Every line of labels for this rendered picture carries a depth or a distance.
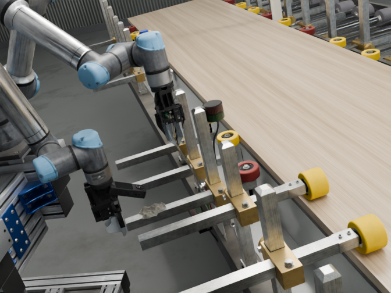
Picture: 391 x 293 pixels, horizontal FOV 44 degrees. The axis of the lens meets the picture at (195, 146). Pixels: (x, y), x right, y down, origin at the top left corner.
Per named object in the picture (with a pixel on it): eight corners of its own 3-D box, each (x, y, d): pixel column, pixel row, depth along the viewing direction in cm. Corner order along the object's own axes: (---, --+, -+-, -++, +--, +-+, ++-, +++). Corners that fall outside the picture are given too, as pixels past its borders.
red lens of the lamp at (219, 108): (207, 116, 144) (205, 110, 143) (201, 110, 149) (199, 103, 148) (226, 110, 145) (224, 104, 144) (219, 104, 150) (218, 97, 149)
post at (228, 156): (250, 286, 144) (221, 146, 122) (246, 278, 147) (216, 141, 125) (260, 282, 144) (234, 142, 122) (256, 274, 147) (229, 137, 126)
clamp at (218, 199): (218, 210, 151) (215, 196, 149) (205, 189, 163) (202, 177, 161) (234, 204, 152) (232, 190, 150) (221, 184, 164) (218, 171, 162)
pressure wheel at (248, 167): (244, 204, 155) (238, 175, 149) (235, 193, 162) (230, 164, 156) (267, 197, 156) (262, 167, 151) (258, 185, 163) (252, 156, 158)
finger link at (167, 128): (171, 153, 149) (163, 127, 145) (167, 146, 155) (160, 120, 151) (180, 150, 150) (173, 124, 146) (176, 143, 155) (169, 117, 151)
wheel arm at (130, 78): (93, 94, 282) (92, 87, 281) (93, 92, 285) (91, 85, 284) (164, 73, 289) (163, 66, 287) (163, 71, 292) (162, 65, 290)
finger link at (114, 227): (110, 239, 150) (101, 215, 146) (128, 233, 151) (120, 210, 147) (111, 245, 148) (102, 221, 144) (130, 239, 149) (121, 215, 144)
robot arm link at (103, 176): (106, 157, 143) (110, 169, 136) (111, 170, 145) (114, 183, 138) (82, 165, 142) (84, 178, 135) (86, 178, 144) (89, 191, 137)
